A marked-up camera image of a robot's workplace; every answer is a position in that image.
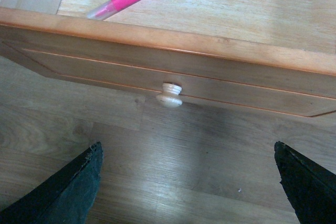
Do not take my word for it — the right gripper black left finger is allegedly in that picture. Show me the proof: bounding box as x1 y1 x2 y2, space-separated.
1 142 102 223

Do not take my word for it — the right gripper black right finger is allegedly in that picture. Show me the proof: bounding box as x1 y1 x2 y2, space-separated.
274 141 335 223

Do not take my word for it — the round wooden drawer knob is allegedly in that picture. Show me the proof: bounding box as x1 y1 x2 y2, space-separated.
156 83 183 108

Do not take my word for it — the wooden top drawer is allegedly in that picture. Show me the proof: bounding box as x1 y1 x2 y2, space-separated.
1 0 335 118

